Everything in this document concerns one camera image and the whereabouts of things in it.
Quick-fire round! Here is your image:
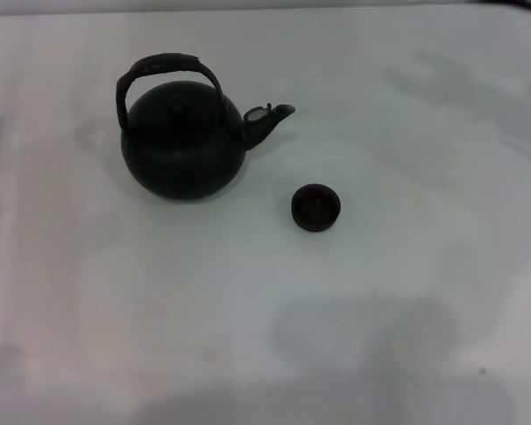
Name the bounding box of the small dark brown teacup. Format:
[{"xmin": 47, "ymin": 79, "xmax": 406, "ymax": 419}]
[{"xmin": 290, "ymin": 182, "xmax": 342, "ymax": 232}]

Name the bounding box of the black round teapot with handle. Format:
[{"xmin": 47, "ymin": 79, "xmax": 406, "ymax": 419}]
[{"xmin": 113, "ymin": 51, "xmax": 297, "ymax": 204}]

